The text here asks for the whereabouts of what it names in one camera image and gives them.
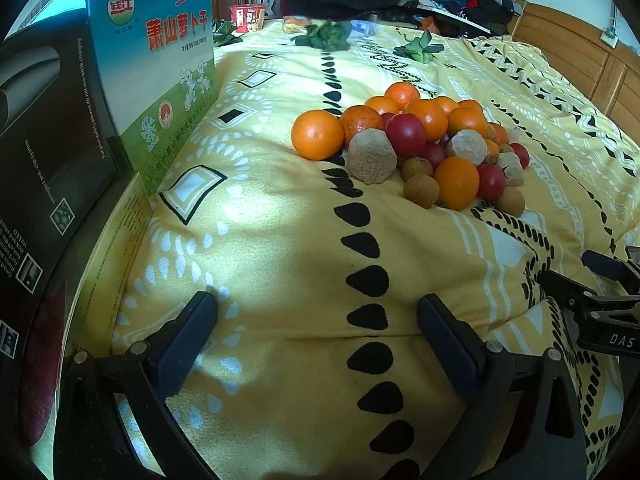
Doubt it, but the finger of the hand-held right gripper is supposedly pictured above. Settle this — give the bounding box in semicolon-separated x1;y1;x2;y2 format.
537;270;640;312
581;250;640;293

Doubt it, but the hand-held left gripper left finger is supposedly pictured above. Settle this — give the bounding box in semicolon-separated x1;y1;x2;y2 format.
52;291;221;480

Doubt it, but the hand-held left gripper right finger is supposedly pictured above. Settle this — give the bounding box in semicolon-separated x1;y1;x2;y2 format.
417;294;586;480

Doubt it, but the yellow patterned blanket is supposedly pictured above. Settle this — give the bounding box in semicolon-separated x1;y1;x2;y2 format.
30;15;640;480

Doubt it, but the wooden headboard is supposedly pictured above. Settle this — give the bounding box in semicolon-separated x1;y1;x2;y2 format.
510;0;640;131

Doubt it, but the black carton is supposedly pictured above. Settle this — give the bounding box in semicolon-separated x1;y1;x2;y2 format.
0;7;126;451

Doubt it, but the pile of oranges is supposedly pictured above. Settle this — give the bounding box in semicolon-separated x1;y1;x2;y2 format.
291;81;511;212

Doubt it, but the green leafy vegetable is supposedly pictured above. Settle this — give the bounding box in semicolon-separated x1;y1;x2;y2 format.
393;30;445;63
291;21;353;52
212;20;243;48

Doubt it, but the blue and green carton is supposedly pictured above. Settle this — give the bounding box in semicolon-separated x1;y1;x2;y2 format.
85;0;221;196

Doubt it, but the red instant noodle cup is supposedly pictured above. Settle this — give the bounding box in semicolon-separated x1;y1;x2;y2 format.
229;4;266;33

